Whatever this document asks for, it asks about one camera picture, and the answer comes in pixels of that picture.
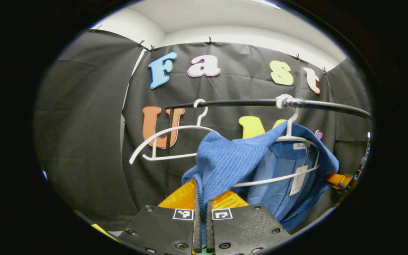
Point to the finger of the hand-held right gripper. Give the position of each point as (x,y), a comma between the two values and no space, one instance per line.
(338,179)

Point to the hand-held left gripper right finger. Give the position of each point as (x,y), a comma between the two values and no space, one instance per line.
(246,230)

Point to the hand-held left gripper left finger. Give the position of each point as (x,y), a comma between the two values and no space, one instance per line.
(165,230)

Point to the white plastic clothes hanger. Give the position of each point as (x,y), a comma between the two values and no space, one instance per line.
(182,127)
(289,129)

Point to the blue shirt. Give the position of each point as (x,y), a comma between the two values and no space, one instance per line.
(225,159)

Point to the black clothes rack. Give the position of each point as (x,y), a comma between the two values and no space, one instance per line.
(246,102)

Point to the black backdrop cloth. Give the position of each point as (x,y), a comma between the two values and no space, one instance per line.
(83,141)

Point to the ceiling light panel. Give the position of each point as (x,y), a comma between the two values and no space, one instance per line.
(266,3)

